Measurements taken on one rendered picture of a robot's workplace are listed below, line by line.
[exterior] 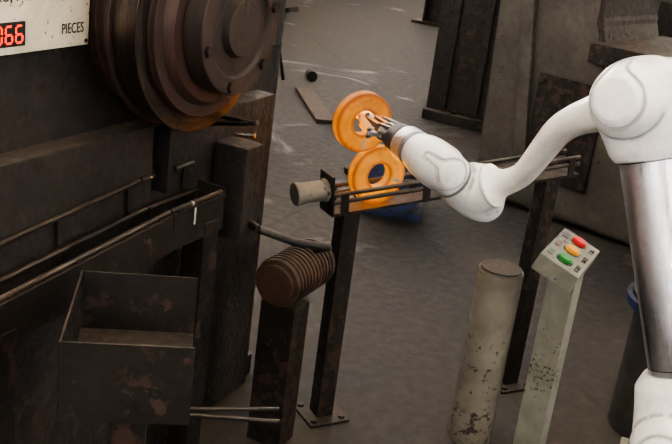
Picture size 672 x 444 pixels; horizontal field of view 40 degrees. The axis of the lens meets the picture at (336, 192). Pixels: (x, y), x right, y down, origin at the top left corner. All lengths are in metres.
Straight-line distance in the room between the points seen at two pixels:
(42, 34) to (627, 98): 1.04
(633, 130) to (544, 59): 2.92
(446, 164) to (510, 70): 2.60
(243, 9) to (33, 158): 0.50
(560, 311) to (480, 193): 0.48
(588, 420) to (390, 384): 0.60
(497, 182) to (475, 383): 0.67
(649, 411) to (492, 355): 0.88
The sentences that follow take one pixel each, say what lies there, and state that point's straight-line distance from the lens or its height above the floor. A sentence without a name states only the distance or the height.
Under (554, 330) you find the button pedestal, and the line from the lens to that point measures 2.50.
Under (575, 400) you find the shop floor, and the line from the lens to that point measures 3.05.
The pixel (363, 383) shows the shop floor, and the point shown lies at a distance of 2.88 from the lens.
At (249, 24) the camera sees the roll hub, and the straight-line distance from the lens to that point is 1.95.
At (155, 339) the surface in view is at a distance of 1.73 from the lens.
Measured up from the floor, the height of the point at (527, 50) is 0.78.
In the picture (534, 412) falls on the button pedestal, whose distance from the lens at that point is 2.62.
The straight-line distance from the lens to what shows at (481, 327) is 2.51.
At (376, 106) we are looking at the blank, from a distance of 2.36.
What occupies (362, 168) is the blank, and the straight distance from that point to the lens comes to 2.40.
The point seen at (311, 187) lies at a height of 0.69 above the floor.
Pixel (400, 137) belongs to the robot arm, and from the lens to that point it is 2.16.
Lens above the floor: 1.43
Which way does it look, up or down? 18 degrees down
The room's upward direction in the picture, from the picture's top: 7 degrees clockwise
